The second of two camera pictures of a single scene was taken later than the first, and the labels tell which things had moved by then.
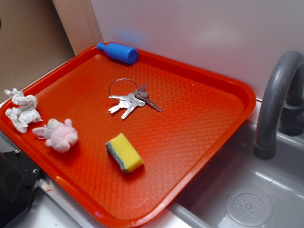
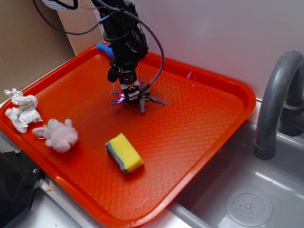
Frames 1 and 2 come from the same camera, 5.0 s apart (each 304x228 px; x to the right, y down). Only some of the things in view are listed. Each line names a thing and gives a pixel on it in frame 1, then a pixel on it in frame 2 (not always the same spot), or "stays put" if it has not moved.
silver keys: [127, 91] → [143, 99]
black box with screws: [19, 175] stays put
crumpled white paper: [25, 113] stays put
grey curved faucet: [282, 108] stays put
